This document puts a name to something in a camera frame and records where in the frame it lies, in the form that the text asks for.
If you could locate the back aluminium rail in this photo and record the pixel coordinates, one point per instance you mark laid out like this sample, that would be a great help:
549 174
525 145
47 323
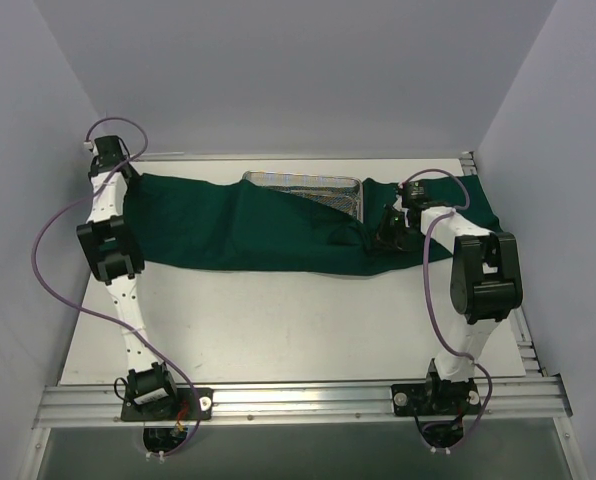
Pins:
182 156

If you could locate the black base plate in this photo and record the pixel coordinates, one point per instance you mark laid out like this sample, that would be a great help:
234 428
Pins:
160 406
431 399

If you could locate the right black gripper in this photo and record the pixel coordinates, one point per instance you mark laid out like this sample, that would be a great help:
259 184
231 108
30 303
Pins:
391 228

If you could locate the dark green surgical cloth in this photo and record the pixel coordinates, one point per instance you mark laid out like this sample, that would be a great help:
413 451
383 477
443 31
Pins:
194 224

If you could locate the front aluminium rail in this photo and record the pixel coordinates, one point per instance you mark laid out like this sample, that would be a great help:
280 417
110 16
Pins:
300 403

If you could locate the surgical kit tray edge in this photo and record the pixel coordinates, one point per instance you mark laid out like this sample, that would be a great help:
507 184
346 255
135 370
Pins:
341 193

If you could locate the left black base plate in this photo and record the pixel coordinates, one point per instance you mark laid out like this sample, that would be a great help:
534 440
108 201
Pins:
160 406

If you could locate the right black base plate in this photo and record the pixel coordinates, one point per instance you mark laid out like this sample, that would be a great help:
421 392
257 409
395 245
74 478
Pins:
431 399

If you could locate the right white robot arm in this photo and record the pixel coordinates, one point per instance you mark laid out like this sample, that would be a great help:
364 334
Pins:
485 283

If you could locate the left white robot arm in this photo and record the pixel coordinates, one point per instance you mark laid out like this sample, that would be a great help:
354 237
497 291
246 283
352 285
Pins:
116 261

